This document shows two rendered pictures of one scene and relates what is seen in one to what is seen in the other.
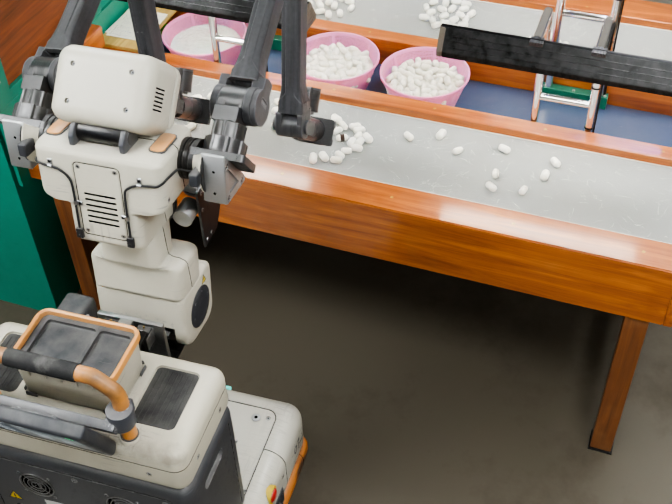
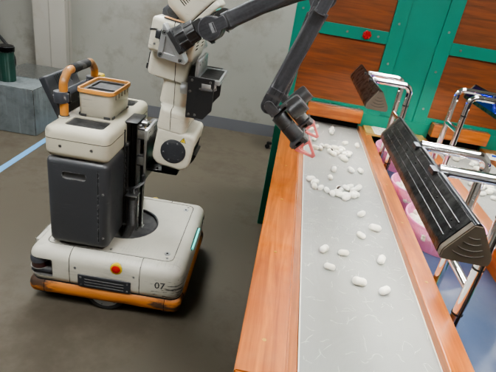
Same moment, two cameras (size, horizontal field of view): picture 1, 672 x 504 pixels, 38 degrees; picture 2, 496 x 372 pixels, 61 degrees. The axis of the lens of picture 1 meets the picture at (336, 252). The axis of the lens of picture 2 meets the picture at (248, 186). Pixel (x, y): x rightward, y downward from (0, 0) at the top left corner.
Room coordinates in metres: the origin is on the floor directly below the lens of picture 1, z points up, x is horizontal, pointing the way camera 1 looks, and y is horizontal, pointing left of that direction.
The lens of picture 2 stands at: (1.36, -1.30, 1.39)
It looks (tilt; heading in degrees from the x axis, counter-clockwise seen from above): 26 degrees down; 72
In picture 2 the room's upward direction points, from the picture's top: 9 degrees clockwise
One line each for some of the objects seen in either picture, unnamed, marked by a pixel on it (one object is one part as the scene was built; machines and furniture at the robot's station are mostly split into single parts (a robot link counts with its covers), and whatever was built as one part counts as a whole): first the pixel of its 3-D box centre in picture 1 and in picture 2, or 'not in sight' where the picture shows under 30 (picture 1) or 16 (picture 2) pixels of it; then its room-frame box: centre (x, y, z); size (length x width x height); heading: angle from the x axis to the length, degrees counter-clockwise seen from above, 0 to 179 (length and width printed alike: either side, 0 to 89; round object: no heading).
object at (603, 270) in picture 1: (324, 205); (283, 198); (1.94, 0.03, 0.67); 1.81 x 0.12 x 0.19; 69
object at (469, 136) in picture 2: not in sight; (458, 133); (3.09, 0.52, 0.83); 0.30 x 0.06 x 0.07; 159
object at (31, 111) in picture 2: not in sight; (21, 72); (0.46, 2.77, 0.39); 0.82 x 0.65 x 0.79; 72
